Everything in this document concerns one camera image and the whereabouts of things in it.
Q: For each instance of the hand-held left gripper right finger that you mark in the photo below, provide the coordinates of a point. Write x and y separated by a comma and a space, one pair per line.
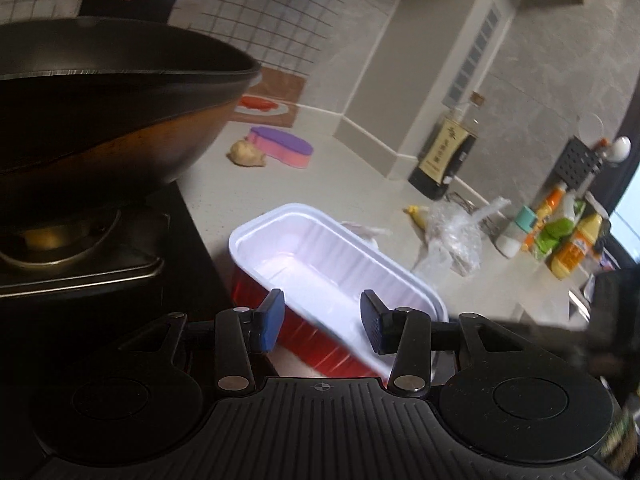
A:
372, 325

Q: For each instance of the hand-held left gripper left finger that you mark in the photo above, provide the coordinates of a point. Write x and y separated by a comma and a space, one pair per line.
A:
272, 317

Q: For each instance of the red foil tray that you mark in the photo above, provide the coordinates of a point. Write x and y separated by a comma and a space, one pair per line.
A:
320, 260

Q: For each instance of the clear plastic bag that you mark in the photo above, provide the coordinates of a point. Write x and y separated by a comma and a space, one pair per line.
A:
450, 240

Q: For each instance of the steel sink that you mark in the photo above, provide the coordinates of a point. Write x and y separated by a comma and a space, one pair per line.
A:
580, 302

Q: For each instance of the yellow bottle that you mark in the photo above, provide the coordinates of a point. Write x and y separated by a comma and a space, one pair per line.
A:
575, 250

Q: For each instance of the gas stove burner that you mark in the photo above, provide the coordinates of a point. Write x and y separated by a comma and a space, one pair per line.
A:
200, 280

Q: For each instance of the window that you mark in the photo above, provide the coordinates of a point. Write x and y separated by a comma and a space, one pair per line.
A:
630, 225

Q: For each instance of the green bag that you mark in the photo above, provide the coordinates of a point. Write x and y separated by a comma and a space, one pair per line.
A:
555, 232

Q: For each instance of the salt shaker with teal lid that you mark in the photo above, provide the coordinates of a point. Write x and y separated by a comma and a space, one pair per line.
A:
510, 245

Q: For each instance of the orange bottle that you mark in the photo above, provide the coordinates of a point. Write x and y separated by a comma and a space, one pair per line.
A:
550, 200

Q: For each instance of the dark grey utensil holder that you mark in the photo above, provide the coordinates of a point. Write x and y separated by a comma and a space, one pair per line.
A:
575, 160

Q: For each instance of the ginger root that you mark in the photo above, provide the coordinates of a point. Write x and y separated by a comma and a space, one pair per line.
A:
245, 152

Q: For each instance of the white round ladle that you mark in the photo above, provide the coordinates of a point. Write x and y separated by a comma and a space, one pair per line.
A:
619, 150

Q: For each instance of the pink and purple sponge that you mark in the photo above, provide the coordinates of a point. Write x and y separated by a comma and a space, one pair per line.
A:
285, 147

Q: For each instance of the dark soy sauce bottle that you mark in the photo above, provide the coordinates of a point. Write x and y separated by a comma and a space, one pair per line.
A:
445, 160

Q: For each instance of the white strainer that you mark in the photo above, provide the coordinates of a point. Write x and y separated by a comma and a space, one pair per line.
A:
590, 127

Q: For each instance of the black wok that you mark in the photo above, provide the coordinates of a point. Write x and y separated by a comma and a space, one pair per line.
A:
100, 110

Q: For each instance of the grey slatted wall strip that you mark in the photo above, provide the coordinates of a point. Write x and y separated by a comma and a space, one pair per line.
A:
472, 55

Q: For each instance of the kitchen wall sticker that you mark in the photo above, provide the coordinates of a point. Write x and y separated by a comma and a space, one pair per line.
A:
250, 10

